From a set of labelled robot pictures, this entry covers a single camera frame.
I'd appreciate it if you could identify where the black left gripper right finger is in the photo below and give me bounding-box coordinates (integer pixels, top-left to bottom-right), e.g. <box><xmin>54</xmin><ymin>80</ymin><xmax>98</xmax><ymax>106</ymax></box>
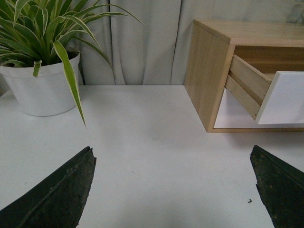
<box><xmin>250</xmin><ymin>145</ymin><xmax>304</xmax><ymax>228</ymax></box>

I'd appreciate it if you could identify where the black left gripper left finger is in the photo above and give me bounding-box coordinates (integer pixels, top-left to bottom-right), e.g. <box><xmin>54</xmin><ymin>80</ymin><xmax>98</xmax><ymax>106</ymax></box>
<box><xmin>0</xmin><ymin>147</ymin><xmax>96</xmax><ymax>228</ymax></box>

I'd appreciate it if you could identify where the white drawer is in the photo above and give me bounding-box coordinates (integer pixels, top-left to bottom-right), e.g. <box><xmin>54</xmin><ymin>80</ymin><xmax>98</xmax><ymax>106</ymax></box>
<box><xmin>214</xmin><ymin>89</ymin><xmax>304</xmax><ymax>129</ymax></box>
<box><xmin>225</xmin><ymin>55</ymin><xmax>304</xmax><ymax>128</ymax></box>

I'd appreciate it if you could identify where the wooden drawer cabinet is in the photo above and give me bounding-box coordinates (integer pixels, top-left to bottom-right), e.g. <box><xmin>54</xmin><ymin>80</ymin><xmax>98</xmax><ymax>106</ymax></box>
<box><xmin>184</xmin><ymin>19</ymin><xmax>304</xmax><ymax>133</ymax></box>

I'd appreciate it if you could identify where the white plant pot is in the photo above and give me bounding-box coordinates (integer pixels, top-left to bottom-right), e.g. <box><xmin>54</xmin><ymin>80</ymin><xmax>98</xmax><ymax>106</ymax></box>
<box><xmin>0</xmin><ymin>62</ymin><xmax>76</xmax><ymax>116</ymax></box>

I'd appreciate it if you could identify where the green striped spider plant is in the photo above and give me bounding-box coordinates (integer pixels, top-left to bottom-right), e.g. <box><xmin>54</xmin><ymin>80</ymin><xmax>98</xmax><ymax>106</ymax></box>
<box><xmin>0</xmin><ymin>0</ymin><xmax>134</xmax><ymax>118</ymax></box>

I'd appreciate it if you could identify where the grey fabric curtain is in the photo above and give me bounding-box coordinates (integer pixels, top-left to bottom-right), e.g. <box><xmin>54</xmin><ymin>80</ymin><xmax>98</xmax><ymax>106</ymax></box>
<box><xmin>76</xmin><ymin>0</ymin><xmax>304</xmax><ymax>85</ymax></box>

